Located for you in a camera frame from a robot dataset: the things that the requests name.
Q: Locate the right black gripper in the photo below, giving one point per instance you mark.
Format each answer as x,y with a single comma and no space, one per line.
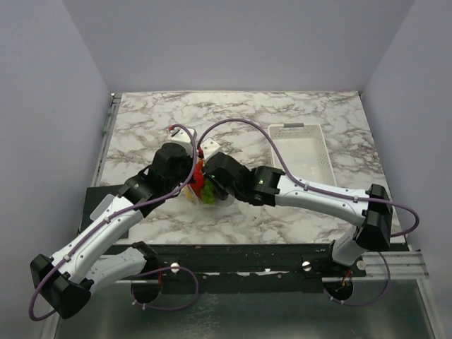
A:
220,193

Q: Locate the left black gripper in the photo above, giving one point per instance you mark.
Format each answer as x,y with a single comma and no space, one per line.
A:
188,160

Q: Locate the green grape bunch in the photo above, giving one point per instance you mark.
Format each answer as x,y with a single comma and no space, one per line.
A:
208,193

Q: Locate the red watermelon slice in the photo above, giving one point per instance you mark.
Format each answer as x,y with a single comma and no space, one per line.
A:
198,180

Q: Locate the clear zip top bag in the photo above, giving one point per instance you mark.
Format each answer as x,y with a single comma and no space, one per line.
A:
218,204

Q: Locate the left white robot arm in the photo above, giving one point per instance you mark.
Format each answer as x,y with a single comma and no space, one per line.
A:
70,276

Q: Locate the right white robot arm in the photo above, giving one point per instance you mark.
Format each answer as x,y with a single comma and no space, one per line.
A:
367,211

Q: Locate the white plastic basket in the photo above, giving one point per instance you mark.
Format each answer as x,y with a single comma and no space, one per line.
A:
304,151

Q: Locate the metal table edge strip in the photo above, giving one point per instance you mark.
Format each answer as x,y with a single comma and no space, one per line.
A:
106,138

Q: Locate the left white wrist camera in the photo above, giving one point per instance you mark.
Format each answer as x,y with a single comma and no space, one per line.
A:
180,137

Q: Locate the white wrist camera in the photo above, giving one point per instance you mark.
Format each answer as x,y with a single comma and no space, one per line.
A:
180,137
209,148

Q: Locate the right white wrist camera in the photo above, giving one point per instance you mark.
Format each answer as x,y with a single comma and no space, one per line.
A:
209,148

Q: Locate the black mounting rail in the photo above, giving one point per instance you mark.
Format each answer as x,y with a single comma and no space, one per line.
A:
252,268

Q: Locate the aluminium extrusion rail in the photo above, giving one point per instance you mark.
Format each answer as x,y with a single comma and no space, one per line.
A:
403,265

